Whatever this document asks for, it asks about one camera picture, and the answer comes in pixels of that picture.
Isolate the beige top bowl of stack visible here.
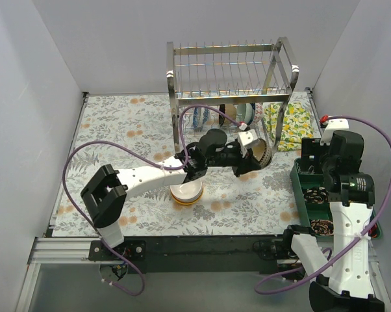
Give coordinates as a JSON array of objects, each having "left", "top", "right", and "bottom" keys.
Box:
[{"left": 251, "top": 138, "right": 272, "bottom": 169}]

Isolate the grey item in tray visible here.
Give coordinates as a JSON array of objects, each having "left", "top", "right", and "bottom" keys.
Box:
[{"left": 296, "top": 162, "right": 314, "bottom": 175}]

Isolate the stainless steel dish rack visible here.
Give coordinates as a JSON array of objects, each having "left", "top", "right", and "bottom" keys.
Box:
[{"left": 166, "top": 36, "right": 299, "bottom": 158}]

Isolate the floral patterned table mat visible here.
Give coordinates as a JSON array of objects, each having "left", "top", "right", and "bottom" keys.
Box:
[{"left": 51, "top": 94, "right": 300, "bottom": 237}]

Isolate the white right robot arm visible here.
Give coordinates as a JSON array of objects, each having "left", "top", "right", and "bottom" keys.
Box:
[{"left": 281, "top": 130, "right": 385, "bottom": 311}]

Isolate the white bowl of stack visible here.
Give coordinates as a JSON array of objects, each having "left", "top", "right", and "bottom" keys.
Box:
[{"left": 170, "top": 179, "right": 203, "bottom": 202}]

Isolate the blue white floral bowl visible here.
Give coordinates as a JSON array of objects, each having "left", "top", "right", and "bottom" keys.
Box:
[{"left": 192, "top": 107, "right": 210, "bottom": 132}]

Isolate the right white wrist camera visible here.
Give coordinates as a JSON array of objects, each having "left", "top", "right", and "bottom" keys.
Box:
[{"left": 320, "top": 115, "right": 349, "bottom": 146}]

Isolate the lemon print folded cloth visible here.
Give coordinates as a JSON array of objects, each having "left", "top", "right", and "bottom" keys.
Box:
[{"left": 264, "top": 101, "right": 314, "bottom": 151}]

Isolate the black pink rolled tie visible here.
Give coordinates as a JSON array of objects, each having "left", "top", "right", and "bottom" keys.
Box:
[{"left": 310, "top": 219, "right": 334, "bottom": 237}]

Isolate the black glossy bowl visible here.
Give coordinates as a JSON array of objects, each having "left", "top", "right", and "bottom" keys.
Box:
[{"left": 219, "top": 104, "right": 236, "bottom": 126}]

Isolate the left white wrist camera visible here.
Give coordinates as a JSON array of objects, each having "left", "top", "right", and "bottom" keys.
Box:
[{"left": 237, "top": 122, "right": 259, "bottom": 156}]

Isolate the blue patterned bowl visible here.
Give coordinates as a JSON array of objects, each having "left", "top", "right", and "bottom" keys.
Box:
[{"left": 253, "top": 103, "right": 264, "bottom": 124}]

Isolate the black orange rolled tie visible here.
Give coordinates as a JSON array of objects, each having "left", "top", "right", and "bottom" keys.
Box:
[{"left": 368, "top": 224, "right": 380, "bottom": 239}]

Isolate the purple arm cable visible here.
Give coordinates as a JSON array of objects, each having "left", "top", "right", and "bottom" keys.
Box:
[
  {"left": 254, "top": 116, "right": 391, "bottom": 296},
  {"left": 62, "top": 106, "right": 248, "bottom": 296}
]

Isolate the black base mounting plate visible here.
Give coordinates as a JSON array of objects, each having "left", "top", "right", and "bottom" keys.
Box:
[{"left": 45, "top": 232, "right": 320, "bottom": 274}]

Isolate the celadon green bowl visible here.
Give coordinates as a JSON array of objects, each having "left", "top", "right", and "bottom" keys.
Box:
[{"left": 236, "top": 103, "right": 256, "bottom": 125}]

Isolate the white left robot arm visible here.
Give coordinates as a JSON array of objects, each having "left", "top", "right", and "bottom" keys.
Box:
[{"left": 81, "top": 129, "right": 261, "bottom": 260}]

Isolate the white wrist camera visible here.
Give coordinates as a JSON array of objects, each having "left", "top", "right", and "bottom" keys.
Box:
[
  {"left": 237, "top": 122, "right": 259, "bottom": 156},
  {"left": 320, "top": 115, "right": 349, "bottom": 146}
]

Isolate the black floral rolled tie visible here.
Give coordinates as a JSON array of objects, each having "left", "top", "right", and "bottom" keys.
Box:
[{"left": 304, "top": 187, "right": 328, "bottom": 204}]

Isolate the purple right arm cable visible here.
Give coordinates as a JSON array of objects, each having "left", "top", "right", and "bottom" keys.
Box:
[{"left": 254, "top": 116, "right": 391, "bottom": 296}]

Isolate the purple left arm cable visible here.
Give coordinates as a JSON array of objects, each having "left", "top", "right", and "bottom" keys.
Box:
[{"left": 62, "top": 106, "right": 248, "bottom": 296}]

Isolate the yellow bottom bowl of stack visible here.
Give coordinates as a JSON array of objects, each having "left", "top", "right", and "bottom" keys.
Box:
[{"left": 171, "top": 194, "right": 202, "bottom": 206}]

